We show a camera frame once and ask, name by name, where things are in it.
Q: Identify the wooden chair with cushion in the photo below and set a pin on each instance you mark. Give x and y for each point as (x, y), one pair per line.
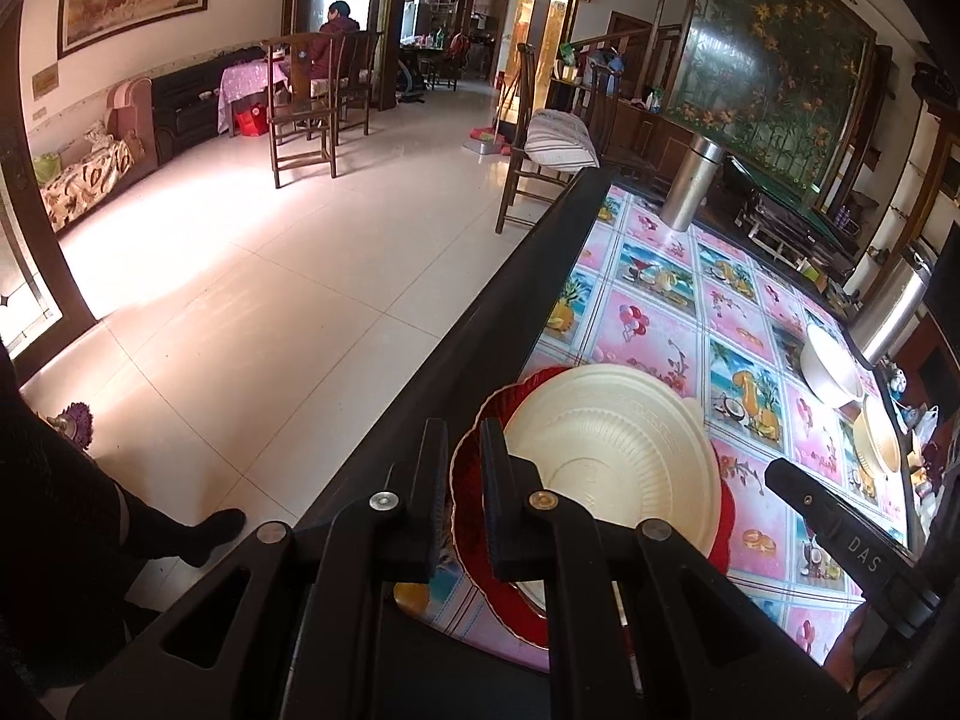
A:
(517, 165)

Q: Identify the purple doily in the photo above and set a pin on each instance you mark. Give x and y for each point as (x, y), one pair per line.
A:
(71, 427)

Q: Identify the brass wall plaque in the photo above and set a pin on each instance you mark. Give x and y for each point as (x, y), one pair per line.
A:
(45, 82)

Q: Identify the dark wooden chair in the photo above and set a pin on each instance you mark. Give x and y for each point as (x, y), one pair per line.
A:
(358, 75)
(300, 112)

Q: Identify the red plate with gold lettering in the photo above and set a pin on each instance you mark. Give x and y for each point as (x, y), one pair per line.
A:
(461, 487)

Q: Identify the white plastic bag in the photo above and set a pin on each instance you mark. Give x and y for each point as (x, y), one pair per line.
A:
(924, 424)

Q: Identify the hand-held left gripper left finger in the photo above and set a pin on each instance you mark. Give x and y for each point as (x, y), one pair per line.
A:
(420, 510)

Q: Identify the red plate with white sticker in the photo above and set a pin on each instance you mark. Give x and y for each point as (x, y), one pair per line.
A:
(487, 397)

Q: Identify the black dining table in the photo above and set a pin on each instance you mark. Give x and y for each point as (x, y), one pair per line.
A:
(480, 345)

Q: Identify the person's black-clad body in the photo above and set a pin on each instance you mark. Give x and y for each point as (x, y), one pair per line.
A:
(45, 540)

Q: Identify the black low cabinet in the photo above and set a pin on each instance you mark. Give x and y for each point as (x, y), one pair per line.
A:
(187, 101)

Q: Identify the white bowl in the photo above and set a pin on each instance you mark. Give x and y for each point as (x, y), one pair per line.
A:
(825, 367)

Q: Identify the pink clothed small table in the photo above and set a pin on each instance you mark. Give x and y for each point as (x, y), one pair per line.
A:
(247, 82)

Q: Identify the printed plastic tablecloth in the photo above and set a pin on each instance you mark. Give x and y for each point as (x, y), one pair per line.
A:
(660, 330)

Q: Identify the glass door panel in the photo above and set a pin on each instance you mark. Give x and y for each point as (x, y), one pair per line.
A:
(30, 292)

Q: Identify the flower mural panel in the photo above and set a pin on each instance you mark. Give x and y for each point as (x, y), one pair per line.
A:
(772, 52)

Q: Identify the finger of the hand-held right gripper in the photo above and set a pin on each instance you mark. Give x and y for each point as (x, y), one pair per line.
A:
(799, 491)

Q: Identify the sofa with printed blanket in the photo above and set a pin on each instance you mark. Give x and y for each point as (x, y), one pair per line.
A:
(90, 172)

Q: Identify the slim steel flask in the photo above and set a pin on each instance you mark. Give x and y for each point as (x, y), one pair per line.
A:
(694, 180)

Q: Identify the person's right hand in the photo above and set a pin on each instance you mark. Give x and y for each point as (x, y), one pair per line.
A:
(847, 649)

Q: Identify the green mahjong table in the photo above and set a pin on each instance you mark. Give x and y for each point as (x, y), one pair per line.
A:
(795, 210)

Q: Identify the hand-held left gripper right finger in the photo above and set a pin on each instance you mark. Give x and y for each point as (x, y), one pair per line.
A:
(510, 510)

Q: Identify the large steel thermos carafe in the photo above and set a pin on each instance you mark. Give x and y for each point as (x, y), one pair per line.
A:
(892, 307)

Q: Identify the red bag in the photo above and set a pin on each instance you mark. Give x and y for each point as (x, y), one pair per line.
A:
(250, 121)

